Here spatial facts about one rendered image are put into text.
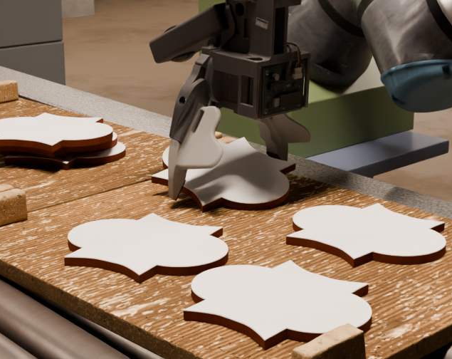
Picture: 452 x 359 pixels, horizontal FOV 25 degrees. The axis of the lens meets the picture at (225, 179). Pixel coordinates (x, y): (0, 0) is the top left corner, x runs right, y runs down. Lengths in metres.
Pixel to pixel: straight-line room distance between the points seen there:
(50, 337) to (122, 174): 0.34
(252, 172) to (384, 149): 0.44
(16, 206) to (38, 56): 3.96
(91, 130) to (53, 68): 3.82
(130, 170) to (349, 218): 0.27
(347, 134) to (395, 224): 0.52
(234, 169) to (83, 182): 0.16
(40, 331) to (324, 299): 0.21
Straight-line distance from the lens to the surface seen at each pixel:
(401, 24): 1.23
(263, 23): 0.92
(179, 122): 0.95
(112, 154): 1.12
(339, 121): 1.41
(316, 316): 0.73
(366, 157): 1.38
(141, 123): 1.37
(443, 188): 4.20
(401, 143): 1.46
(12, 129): 1.14
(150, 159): 1.13
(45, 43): 4.91
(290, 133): 1.03
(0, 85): 1.41
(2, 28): 4.79
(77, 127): 1.14
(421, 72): 1.20
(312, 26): 1.36
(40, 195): 1.02
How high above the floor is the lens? 1.25
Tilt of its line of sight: 17 degrees down
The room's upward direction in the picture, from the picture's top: straight up
